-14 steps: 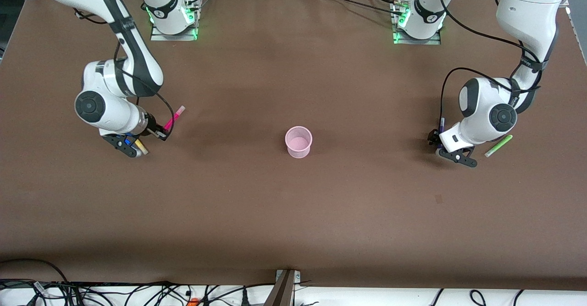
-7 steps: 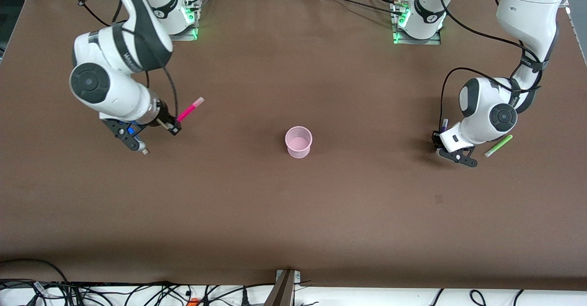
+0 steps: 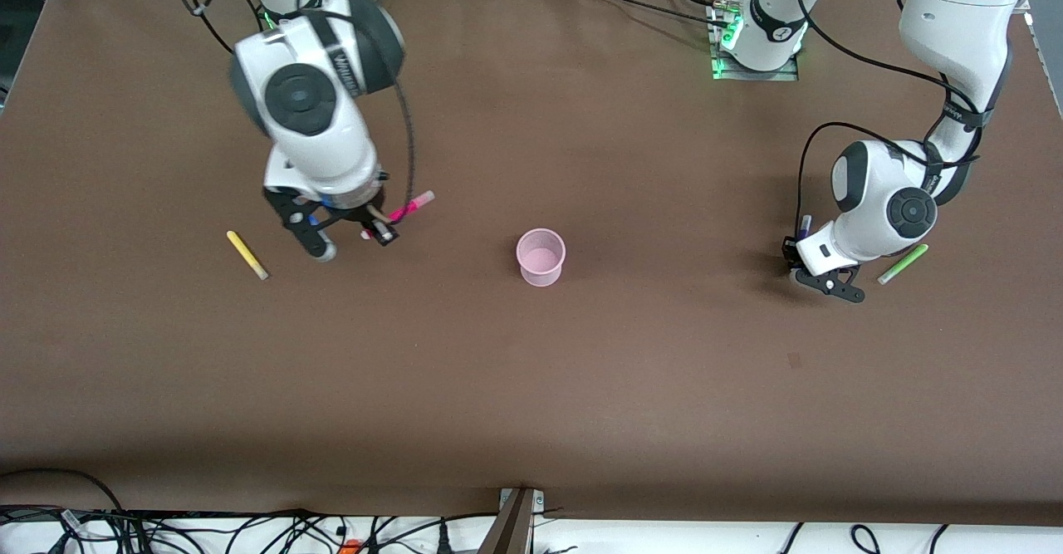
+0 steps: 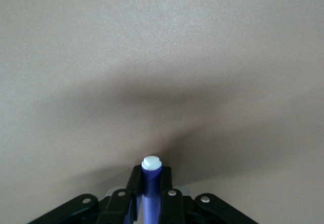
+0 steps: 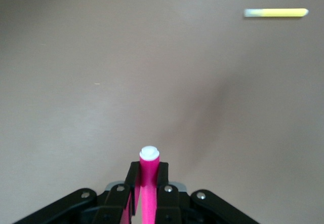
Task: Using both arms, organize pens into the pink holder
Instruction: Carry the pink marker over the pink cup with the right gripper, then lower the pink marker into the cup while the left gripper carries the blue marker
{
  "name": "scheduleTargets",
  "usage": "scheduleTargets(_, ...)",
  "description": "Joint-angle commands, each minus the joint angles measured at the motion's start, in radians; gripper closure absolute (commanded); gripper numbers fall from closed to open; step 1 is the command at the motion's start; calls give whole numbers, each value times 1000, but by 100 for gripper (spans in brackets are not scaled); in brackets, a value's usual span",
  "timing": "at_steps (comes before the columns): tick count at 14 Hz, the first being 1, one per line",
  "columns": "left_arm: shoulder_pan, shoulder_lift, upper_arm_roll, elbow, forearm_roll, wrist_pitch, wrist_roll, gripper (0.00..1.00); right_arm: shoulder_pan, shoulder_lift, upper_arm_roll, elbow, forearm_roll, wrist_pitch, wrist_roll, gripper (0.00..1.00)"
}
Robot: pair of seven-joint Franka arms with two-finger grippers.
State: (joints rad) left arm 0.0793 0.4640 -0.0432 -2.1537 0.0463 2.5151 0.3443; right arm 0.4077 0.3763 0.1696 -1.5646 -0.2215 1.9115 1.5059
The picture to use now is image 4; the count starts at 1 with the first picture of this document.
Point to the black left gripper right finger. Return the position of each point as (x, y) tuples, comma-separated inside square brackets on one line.
[(177, 208)]

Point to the purple marker pen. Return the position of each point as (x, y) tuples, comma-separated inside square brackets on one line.
[(151, 183)]

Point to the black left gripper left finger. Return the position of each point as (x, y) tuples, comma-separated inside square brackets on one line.
[(119, 208)]

